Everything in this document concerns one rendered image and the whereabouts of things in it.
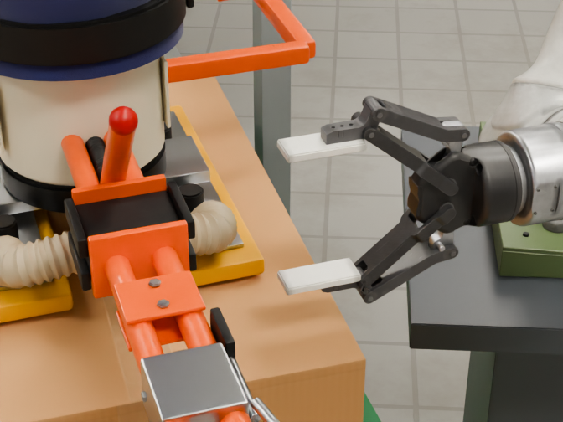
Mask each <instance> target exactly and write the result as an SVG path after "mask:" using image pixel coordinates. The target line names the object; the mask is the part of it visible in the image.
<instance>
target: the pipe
mask: <svg viewBox="0 0 563 422"><path fill-rule="evenodd" d="M165 147H166V171H165V173H164V176H165V178H166V184H167V188H168V182H172V181H174V182H176V184H177V185H178V187H179V186H182V185H184V184H187V183H204V182H209V181H210V170H209V168H208V166H207V164H206V162H205V160H204V159H203V157H202V155H201V153H200V151H199V149H198V148H197V146H196V144H195V142H194V139H193V138H192V136H182V137H177V138H171V139H166V140H165ZM38 209H41V208H35V207H33V206H31V205H28V204H26V203H24V202H22V201H20V200H19V199H17V198H15V197H14V196H13V195H12V194H11V193H10V192H9V191H8V190H7V189H6V187H5V185H4V182H3V175H2V169H1V165H0V214H17V213H22V212H28V211H33V210H38Z"/></svg>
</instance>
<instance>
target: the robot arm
mask: <svg viewBox="0 0 563 422"><path fill-rule="evenodd" d="M362 106H363V110H362V111H361V112H360V111H357V112H355V113H353V115H352V116H351V121H341V122H336V123H330V124H326V125H324V126H321V133H315V134H310V135H305V136H295V137H289V138H284V139H278V141H277V147H278V148H279V150H280V151H281V154H282V155H283V156H284V157H285V159H286V160H287V162H288V163H290V162H300V161H305V160H310V159H316V158H321V157H331V156H336V155H341V154H346V153H351V152H361V151H365V150H366V149H367V143H366V142H365V141H364V139H365V140H366V141H368V142H370V143H371V144H373V145H374V146H376V147H378V148H379V149H380V150H382V151H383V152H385V153H387V154H388V155H390V156H391V157H393V158H394V159H396V160H397V161H399V162H401V163H402V164H404V165H405V166H407V167H408V168H409V169H411V170H413V171H414V172H413V174H412V176H409V186H410V193H409V196H408V199H407V206H408V207H409V209H408V210H407V211H406V212H405V213H404V214H403V215H402V216H401V218H400V222H399V223H398V224H397V225H396V226H395V227H394V228H393V229H392V230H391V231H390V232H388V233H387V234H386V235H385V236H384V237H383V238H382V239H380V240H379V241H378V242H377V243H376V244H375V245H374V246H373V247H371V248H370V249H369V250H368V251H367V252H366V253H365V254H364V255H362V256H361V257H360V258H359V259H358V260H357V261H356V262H355V263H353V262H352V260H351V259H350V258H346V259H341V260H333V261H329V262H323V263H319V264H315V265H306V266H302V267H297V268H292V269H288V270H279V271H278V272H277V278H278V280H279V281H280V282H281V285H282V287H283V288H284V290H285V292H286V294H287V295H293V294H297V293H302V292H306V291H314V290H319V289H321V290H322V292H326V293H329V292H334V291H341V290H346V289H350V288H356V290H357V291H358V293H359V294H360V296H361V297H362V299H363V300H364V302H365V303H367V304H370V303H372V302H374V301H376V300H378V299H380V298H381V297H382V296H384V295H386V294H387V293H389V292H391V291H393V290H394V289H395V288H397V287H398V286H401V285H402V284H404V283H405V282H407V281H408V280H410V279H412V278H413V277H415V276H416V275H419V274H420V273H421V272H423V271H424V270H426V269H428V268H430V267H431V266H433V265H434V264H436V263H440V262H443V261H445V260H450V259H453V258H455V257H456V256H457V255H458V249H457V247H456V246H455V245H454V243H453V231H455V230H456V229H459V228H460V227H462V226H477V227H481V226H486V225H490V224H499V223H503V222H509V221H510V222H512V223H513V224H515V225H518V226H528V225H532V224H541V223H542V225H543V227H544V228H545V229H546V230H548V231H550V232H553V233H563V0H561V1H560V4H559V6H558V8H557V9H556V12H555V15H554V17H553V19H552V21H551V24H550V27H549V29H548V32H547V34H546V36H545V40H544V43H543V45H542V47H541V50H540V53H539V55H538V57H537V59H536V61H535V62H534V64H533V65H532V66H531V67H530V68H529V69H528V70H527V71H526V72H524V73H523V74H522V75H520V76H518V77H516V78H514V79H513V81H512V84H511V86H510V87H509V90H508V92H507V94H506V96H505V97H504V99H503V101H502V103H501V104H500V106H499V107H498V108H497V109H496V111H495V112H494V113H493V114H492V115H491V116H490V117H489V119H488V120H487V122H486V124H485V125H484V127H483V129H482V132H481V134H480V137H479V140H478V143H473V144H468V145H465V146H463V147H462V142H464V141H466V140H467V139H468V138H469V137H470V131H469V130H468V129H467V128H466V127H465V126H464V125H463V124H462V123H461V122H460V121H459V120H458V119H457V118H456V117H455V116H446V117H435V116H430V115H427V114H425V113H422V112H419V111H415V110H412V109H410V108H407V107H404V106H402V105H397V104H395V103H392V102H389V101H387V100H382V99H379V98H376V97H373V96H371V95H369V96H366V97H365V98H364V99H363V102H362ZM380 122H381V123H384V124H386V125H389V126H393V127H396V128H399V129H402V130H405V131H409V132H412V133H415V134H417V135H420V136H425V137H428V138H431V139H433V140H436V141H439V142H441V143H442V145H444V146H446V147H443V148H442V149H441V150H440V151H438V152H437V153H436V154H434V155H433V156H432V157H430V158H429V157H427V156H426V155H424V154H423V153H421V152H419V151H418V150H416V149H415V148H414V147H413V148H412V147H410V146H409V145H407V144H406V143H404V142H403V141H402V140H400V139H399V138H397V137H396V136H394V135H392V134H391V133H389V132H388V131H387V130H385V129H384V128H382V127H381V126H379V123H380ZM417 220H418V221H420V222H422V223H423V225H422V226H421V227H420V228H419V227H418V226H417V224H416V221H417ZM437 230H438V232H437V233H436V234H434V233H435V232H436V231H437Z"/></svg>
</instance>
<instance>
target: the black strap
mask: <svg viewBox="0 0 563 422"><path fill-rule="evenodd" d="M186 6H187V8H192V7H193V6H194V0H151V1H149V2H148V3H145V4H143V5H141V6H138V7H135V8H132V9H129V10H126V11H123V12H120V13H116V14H113V15H111V16H108V17H105V18H98V19H93V20H88V21H81V22H71V23H51V24H29V23H18V22H13V21H8V20H4V19H0V61H4V62H9V63H13V64H25V65H32V66H73V65H81V64H94V63H100V62H104V61H109V60H113V59H119V58H122V57H126V56H128V55H131V54H135V53H138V52H141V51H143V50H145V49H148V48H150V47H152V46H154V45H156V44H158V43H160V42H162V41H163V40H164V39H166V38H167V37H168V36H170V35H171V34H172V33H173V32H174V31H175V30H177V29H178V27H179V26H180V25H181V23H182V22H183V21H184V18H185V15H186Z"/></svg>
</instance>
